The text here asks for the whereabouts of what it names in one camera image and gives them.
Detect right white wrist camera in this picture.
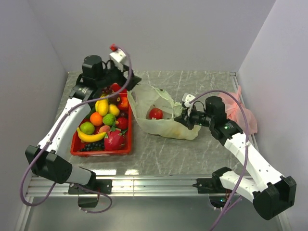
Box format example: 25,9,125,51
182,93,195,115

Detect fake peach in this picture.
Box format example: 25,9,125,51
99,125,111,133

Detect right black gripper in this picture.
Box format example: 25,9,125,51
175,103,214,130

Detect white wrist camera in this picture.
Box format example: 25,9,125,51
182,93,195,115
109,44,127,70

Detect dark blue grape bunch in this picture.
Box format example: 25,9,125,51
79,141,104,152

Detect orange fake orange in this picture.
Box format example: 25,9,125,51
90,112,103,127

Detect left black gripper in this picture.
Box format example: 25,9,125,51
97,61,142,91

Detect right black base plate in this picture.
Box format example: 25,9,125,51
192,177,232,210

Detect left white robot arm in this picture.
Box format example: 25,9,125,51
24,52,141,193

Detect red orange fake fruit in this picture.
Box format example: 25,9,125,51
117,97,129,111

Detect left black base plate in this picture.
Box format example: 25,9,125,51
68,179,113,214

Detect aluminium rail frame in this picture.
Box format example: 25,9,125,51
14,71,292,231

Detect pink fake dragon fruit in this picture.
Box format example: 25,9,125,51
104,128,126,151

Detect yellow fake banana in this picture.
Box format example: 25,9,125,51
77,128,106,143

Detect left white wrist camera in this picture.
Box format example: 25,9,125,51
109,44,127,70

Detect green avocado print plastic bag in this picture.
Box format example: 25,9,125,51
128,84,201,140

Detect purple grape bunch top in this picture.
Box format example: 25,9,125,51
102,86,113,95

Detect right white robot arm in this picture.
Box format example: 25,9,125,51
174,93,297,220

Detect red plastic crate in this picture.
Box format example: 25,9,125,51
70,90,132,157

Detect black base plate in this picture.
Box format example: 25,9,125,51
192,177,232,210
68,179,113,214

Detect red fake apple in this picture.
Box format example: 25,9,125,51
149,108,163,120

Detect light green fake lime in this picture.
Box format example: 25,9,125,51
79,121,95,135

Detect pink plastic bag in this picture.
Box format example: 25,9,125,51
216,85,258,134

